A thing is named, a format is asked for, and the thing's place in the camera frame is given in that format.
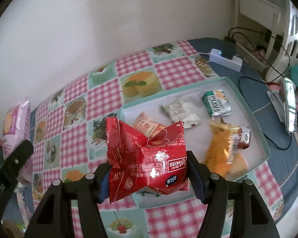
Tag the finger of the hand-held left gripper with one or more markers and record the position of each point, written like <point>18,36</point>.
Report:
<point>21,156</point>

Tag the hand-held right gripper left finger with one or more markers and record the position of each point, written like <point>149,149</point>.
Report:
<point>103,186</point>

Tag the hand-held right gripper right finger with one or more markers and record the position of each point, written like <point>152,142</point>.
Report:
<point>195,176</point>

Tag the purple cake roll packet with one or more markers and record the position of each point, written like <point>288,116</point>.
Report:
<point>17,121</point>

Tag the orange barcode snack packet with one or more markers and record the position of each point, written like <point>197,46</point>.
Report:
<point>221,151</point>

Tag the white tray with teal rim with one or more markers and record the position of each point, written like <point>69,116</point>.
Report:
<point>203,131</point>

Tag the dark red snack packet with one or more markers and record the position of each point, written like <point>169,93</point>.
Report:
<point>244,136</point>

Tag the white printed snack packet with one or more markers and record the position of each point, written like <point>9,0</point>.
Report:
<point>180,111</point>

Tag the orange cake roll packet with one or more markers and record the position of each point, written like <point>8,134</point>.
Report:
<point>145,124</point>

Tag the small green snack packet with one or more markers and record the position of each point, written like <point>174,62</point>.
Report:
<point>216,103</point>

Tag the pink checkered picture tablecloth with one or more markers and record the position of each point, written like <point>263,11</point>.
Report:
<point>101,96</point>

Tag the smartphone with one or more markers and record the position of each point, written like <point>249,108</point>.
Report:
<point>290,104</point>

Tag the white power strip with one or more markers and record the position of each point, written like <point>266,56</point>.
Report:
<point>226,60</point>

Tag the black charger plug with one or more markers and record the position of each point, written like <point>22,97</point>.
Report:
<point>228,47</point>

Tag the white chair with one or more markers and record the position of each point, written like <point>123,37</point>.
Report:
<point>280,62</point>

